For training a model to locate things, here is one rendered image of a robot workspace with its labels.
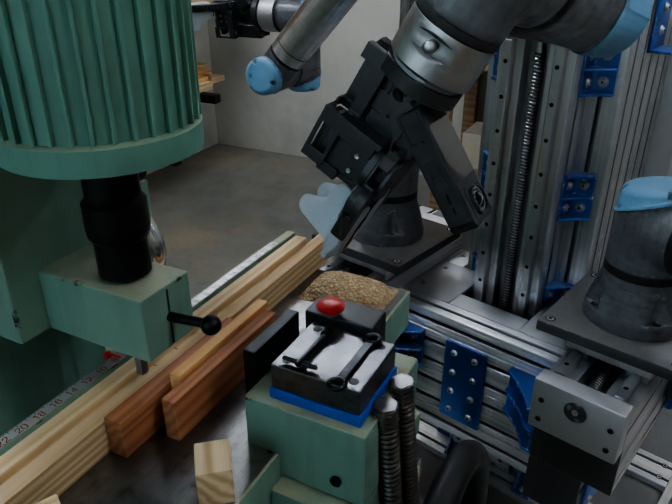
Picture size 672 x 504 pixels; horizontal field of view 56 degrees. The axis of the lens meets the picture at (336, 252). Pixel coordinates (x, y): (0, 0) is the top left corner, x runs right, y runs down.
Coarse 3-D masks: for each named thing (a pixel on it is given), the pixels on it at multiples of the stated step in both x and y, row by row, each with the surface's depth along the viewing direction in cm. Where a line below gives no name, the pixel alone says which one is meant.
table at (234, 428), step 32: (224, 416) 69; (416, 416) 74; (160, 448) 65; (192, 448) 65; (256, 448) 65; (96, 480) 61; (128, 480) 61; (160, 480) 61; (192, 480) 61; (256, 480) 61; (288, 480) 65
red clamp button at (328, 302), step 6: (324, 300) 67; (330, 300) 67; (336, 300) 67; (342, 300) 67; (318, 306) 66; (324, 306) 66; (330, 306) 66; (336, 306) 66; (342, 306) 66; (324, 312) 66; (330, 312) 66; (336, 312) 66
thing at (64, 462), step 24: (312, 240) 100; (288, 264) 93; (312, 264) 98; (264, 288) 86; (288, 288) 92; (240, 312) 82; (192, 336) 76; (72, 432) 61; (96, 432) 62; (48, 456) 58; (72, 456) 60; (96, 456) 63; (24, 480) 56; (48, 480) 58; (72, 480) 60
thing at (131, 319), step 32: (64, 288) 62; (96, 288) 60; (128, 288) 60; (160, 288) 60; (64, 320) 65; (96, 320) 62; (128, 320) 60; (160, 320) 61; (128, 352) 62; (160, 352) 62
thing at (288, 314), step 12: (288, 312) 70; (276, 324) 68; (288, 324) 69; (264, 336) 66; (276, 336) 67; (288, 336) 70; (252, 348) 64; (264, 348) 65; (276, 348) 68; (252, 360) 64; (264, 360) 66; (252, 372) 65; (264, 372) 66; (252, 384) 66
